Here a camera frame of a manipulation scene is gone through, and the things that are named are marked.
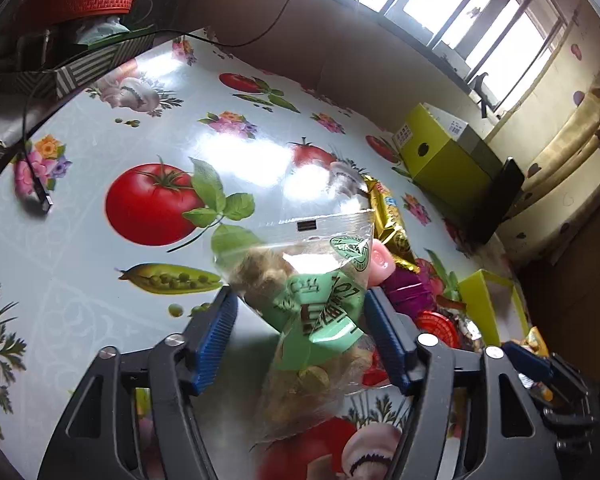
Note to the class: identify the purple snack packet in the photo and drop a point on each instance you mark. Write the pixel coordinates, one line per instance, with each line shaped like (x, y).
(405, 290)

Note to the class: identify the yellow chip bag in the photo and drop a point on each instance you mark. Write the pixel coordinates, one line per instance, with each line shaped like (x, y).
(537, 342)

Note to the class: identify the long yellow snack packet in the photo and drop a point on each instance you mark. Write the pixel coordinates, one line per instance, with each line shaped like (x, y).
(390, 220)

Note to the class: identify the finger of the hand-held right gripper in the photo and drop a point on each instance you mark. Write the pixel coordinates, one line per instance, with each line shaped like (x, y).
(530, 367)
(570, 385)

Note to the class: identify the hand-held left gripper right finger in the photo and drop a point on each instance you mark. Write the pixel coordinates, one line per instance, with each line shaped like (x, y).
(385, 345)

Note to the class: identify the clear bag with green label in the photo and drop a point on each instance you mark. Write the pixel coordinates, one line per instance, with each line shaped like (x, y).
(310, 310)

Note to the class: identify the dark striped box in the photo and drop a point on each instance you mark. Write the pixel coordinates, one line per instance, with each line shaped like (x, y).
(80, 72)

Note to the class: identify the tall green cardboard box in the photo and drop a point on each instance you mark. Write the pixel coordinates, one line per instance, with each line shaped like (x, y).
(445, 170)

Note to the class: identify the shallow green cardboard tray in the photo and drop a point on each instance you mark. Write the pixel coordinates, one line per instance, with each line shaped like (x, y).
(475, 305)

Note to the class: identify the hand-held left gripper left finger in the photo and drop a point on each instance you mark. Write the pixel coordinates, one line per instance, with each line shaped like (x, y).
(215, 345)

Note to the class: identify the black phone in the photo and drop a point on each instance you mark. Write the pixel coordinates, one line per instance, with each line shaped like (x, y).
(497, 200)

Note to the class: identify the tomato print tablecloth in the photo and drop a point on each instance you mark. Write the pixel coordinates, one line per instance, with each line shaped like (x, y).
(80, 285)

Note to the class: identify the window with dark frame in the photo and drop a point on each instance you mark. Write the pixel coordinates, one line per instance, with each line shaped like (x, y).
(430, 5)

